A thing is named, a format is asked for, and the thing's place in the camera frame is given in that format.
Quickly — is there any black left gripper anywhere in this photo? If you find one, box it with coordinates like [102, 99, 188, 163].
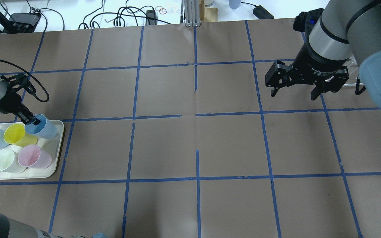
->
[0, 74, 41, 126]

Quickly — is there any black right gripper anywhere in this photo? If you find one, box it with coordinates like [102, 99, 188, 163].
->
[266, 46, 349, 100]

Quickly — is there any light blue ikea cup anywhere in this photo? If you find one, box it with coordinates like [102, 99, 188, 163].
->
[24, 114, 57, 139]

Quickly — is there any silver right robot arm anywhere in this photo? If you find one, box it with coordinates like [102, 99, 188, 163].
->
[265, 0, 381, 108]

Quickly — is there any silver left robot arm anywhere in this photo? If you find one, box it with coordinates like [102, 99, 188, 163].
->
[0, 73, 41, 125]

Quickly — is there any yellow plastic cup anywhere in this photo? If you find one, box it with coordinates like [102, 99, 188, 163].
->
[3, 124, 38, 147]

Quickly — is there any pink plastic cup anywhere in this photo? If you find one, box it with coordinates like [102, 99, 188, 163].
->
[17, 145, 52, 169]

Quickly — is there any pale green plastic cup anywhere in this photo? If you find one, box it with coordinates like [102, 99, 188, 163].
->
[0, 148, 27, 173]

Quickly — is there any cream plastic tray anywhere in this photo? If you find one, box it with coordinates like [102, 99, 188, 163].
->
[0, 120, 65, 180]

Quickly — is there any black power adapter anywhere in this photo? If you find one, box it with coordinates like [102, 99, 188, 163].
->
[253, 5, 274, 20]

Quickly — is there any white wire dish rack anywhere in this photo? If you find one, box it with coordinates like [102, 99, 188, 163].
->
[342, 56, 366, 96]

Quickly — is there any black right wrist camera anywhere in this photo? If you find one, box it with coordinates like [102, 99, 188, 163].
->
[292, 8, 324, 35]

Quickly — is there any black camera cable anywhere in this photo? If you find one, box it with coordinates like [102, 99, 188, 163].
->
[0, 59, 50, 102]

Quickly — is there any aluminium frame post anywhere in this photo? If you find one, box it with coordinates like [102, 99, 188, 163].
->
[182, 0, 203, 27]

